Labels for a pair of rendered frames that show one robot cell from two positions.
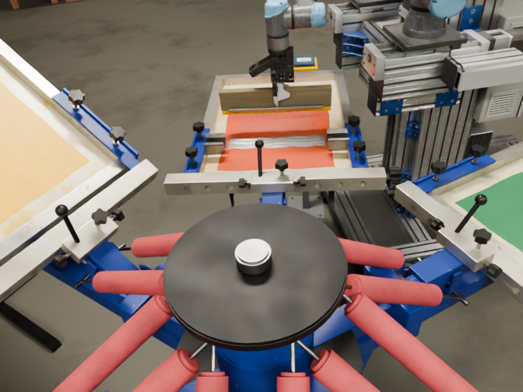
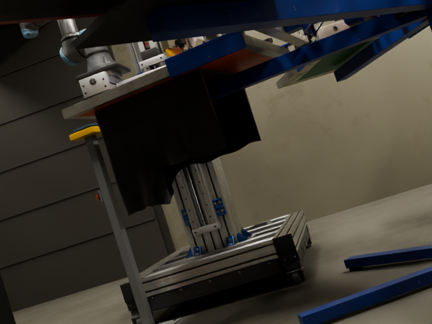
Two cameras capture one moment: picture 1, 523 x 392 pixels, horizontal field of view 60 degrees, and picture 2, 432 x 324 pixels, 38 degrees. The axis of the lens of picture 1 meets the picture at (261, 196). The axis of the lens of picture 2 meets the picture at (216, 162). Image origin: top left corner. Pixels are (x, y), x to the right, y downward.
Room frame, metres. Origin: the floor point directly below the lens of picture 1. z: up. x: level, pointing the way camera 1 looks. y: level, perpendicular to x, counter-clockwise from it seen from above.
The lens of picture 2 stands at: (0.83, 2.35, 0.50)
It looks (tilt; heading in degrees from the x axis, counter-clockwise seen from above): 3 degrees up; 286
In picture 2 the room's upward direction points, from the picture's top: 18 degrees counter-clockwise
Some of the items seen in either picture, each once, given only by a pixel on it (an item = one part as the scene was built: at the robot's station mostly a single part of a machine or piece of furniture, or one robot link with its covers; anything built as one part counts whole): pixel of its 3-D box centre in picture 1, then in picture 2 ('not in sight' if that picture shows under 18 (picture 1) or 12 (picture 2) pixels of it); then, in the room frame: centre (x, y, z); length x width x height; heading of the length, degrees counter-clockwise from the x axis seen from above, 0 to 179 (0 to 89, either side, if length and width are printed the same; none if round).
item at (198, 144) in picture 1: (198, 156); (206, 54); (1.35, 0.21, 0.98); 0.30 x 0.05 x 0.07; 174
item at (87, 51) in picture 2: not in sight; (92, 42); (2.10, -0.59, 1.42); 0.13 x 0.12 x 0.14; 160
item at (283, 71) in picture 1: (281, 64); not in sight; (1.49, -0.11, 1.23); 0.09 x 0.08 x 0.12; 84
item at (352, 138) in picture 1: (355, 151); not in sight; (1.29, -0.34, 0.98); 0.30 x 0.05 x 0.07; 174
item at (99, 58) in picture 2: not in sight; (99, 63); (2.09, -0.59, 1.31); 0.15 x 0.15 x 0.10
